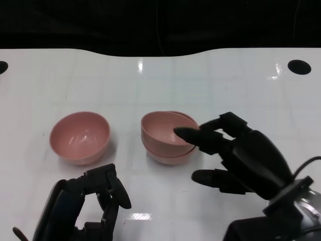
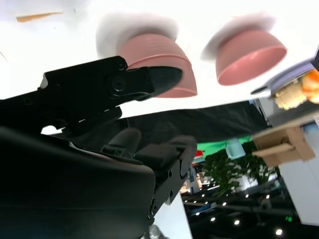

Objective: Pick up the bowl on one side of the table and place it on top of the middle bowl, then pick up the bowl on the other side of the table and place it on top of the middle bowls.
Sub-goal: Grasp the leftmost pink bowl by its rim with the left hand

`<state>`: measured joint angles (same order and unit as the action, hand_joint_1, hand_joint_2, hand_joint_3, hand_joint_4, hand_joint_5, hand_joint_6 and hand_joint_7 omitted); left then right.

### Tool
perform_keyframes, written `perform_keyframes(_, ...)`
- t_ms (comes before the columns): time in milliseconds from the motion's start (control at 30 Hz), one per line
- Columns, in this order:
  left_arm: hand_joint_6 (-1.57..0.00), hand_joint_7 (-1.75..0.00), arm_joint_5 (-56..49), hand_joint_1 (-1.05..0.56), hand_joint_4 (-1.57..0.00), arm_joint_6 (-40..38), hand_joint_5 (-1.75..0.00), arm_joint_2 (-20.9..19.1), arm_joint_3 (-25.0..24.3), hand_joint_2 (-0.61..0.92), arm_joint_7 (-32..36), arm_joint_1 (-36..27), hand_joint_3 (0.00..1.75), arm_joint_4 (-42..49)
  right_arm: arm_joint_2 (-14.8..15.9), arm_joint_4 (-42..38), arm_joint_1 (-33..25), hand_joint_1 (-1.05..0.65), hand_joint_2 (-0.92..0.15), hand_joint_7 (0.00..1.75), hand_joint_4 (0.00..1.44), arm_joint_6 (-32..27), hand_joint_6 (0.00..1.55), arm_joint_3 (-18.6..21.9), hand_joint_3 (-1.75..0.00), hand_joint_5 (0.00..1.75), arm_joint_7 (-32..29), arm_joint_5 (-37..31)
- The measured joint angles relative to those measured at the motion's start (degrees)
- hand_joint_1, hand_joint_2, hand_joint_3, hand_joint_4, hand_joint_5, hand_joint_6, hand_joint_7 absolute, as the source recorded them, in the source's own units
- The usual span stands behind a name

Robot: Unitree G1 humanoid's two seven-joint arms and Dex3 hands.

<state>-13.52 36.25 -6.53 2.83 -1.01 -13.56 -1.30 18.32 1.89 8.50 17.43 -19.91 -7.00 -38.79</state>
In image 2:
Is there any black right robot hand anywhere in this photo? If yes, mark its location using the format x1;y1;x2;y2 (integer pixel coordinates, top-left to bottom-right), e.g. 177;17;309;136
0;56;198;239

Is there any pink plastic bowl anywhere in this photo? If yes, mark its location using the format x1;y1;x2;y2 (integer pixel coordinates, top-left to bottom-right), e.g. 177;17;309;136
116;34;191;68
215;29;288;87
128;56;199;99

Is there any brown sliver on table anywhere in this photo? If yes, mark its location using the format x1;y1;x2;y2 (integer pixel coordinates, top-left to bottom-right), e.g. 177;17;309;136
15;11;64;23

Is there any light blue container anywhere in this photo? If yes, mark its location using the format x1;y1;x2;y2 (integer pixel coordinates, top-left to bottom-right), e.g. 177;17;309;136
225;138;245;160

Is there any cardboard box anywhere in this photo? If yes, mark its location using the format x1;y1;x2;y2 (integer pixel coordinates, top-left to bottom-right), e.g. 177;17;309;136
251;121;316;168

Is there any white cabinet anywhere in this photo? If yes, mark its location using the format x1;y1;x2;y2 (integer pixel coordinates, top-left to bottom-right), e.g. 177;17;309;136
258;97;319;225

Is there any pale yellow waffle block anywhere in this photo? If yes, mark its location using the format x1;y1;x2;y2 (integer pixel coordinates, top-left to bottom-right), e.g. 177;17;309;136
274;83;309;111

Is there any lavender grey tray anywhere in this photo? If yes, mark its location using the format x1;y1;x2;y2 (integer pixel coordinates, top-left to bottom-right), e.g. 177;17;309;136
250;56;319;96

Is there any orange round object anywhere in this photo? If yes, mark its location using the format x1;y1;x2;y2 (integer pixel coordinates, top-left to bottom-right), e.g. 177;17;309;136
300;69;319;104

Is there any green plant wall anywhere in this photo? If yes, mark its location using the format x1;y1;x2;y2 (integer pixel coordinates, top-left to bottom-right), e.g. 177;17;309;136
203;141;277;198

